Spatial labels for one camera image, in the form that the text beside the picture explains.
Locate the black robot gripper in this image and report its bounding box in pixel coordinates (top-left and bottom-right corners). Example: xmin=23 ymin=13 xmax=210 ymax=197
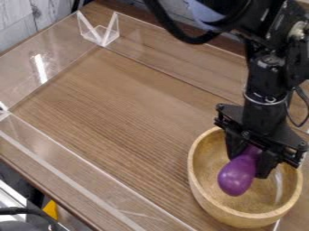
xmin=216 ymin=93 xmax=309 ymax=179

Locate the purple toy eggplant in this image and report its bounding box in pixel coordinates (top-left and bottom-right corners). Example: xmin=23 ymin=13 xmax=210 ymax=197
xmin=217 ymin=145 xmax=262 ymax=197

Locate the brown wooden bowl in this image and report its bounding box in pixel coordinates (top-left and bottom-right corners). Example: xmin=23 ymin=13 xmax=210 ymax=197
xmin=187 ymin=127 xmax=303 ymax=228

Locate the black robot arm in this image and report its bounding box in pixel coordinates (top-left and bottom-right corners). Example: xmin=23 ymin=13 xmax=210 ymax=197
xmin=143 ymin=0 xmax=309 ymax=179

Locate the yellow black device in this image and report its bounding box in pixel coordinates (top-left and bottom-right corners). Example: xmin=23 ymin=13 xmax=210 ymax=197
xmin=23 ymin=198 xmax=82 ymax=231

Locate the clear acrylic tray wall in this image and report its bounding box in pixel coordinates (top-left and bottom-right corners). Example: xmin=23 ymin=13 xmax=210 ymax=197
xmin=0 ymin=108 xmax=194 ymax=231

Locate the clear acrylic corner bracket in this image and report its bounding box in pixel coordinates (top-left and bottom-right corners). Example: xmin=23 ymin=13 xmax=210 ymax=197
xmin=76 ymin=12 xmax=119 ymax=47

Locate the black cable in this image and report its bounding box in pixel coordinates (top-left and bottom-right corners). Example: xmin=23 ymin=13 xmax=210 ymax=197
xmin=0 ymin=207 xmax=62 ymax=231

